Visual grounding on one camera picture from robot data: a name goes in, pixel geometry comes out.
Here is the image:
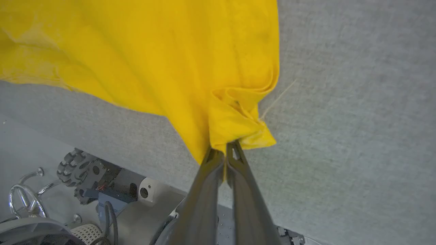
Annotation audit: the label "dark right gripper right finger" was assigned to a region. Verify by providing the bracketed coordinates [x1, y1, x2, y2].
[226, 140, 284, 245]

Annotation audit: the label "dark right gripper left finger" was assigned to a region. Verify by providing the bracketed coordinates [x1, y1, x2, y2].
[166, 147, 226, 245]

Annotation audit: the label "yellow garment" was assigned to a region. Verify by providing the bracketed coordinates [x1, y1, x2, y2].
[0, 0, 280, 182]

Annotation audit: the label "white round sensor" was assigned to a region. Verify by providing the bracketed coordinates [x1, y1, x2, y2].
[138, 177, 159, 205]

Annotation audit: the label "loose pale thread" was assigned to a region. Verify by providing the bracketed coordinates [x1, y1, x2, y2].
[260, 80, 297, 120]

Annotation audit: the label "white perforated cover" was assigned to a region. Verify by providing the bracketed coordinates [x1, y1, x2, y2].
[69, 223, 103, 245]

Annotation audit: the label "grey omni wheel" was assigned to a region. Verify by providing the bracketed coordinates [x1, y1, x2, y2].
[56, 148, 100, 188]

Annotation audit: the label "black base cables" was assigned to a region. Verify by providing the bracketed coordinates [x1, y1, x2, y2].
[91, 201, 119, 245]

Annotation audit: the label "chrome caster frame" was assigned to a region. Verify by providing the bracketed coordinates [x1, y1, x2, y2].
[8, 167, 83, 226]

